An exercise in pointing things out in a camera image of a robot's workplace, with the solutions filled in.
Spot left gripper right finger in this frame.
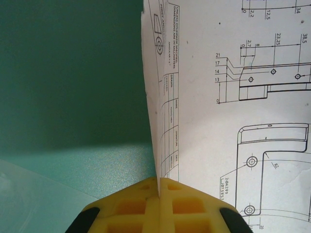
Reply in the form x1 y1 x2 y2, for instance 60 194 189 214
159 178 252 233

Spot green paper folder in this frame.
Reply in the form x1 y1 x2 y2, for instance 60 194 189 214
0 0 159 212

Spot printed paper sheets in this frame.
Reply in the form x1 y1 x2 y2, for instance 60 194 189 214
0 158 98 233

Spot drawing sheet with red marks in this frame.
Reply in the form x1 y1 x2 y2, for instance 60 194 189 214
140 0 311 233

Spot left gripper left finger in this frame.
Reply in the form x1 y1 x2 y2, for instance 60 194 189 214
65 176 160 233

